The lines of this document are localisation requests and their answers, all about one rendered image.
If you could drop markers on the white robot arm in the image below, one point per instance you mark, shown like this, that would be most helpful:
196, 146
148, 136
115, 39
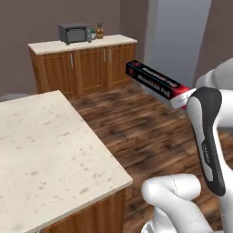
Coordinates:
170, 194

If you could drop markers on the black red aluminum foil box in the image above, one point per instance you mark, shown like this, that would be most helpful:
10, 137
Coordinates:
151, 78

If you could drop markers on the wooden island cabinet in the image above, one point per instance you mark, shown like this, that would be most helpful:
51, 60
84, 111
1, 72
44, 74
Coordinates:
100, 214

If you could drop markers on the wooden cupboard run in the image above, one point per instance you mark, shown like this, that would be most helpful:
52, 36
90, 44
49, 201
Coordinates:
91, 68

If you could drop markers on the wooden knife block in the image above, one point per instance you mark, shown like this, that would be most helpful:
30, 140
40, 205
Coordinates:
99, 32

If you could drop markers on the grey toaster oven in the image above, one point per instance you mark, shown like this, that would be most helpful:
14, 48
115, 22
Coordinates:
73, 33

